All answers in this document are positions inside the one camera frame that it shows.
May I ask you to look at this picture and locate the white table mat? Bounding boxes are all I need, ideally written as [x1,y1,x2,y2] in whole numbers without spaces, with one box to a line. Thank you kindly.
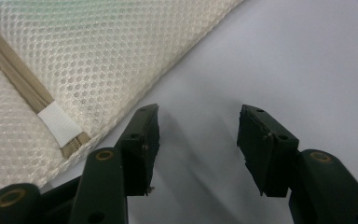
[40,0,358,224]

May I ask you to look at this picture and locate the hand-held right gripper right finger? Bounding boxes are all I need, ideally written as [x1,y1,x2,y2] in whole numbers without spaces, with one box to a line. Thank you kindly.
[236,104,300,199]

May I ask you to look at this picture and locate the green printed garment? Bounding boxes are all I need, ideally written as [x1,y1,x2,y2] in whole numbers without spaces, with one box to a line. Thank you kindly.
[15,0,113,20]

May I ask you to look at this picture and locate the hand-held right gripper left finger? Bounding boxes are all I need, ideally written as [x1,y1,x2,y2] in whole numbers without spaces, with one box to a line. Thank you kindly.
[114,104,161,197]

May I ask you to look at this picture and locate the cream mesh laundry bag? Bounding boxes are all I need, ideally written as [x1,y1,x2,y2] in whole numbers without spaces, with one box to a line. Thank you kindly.
[0,0,246,203]

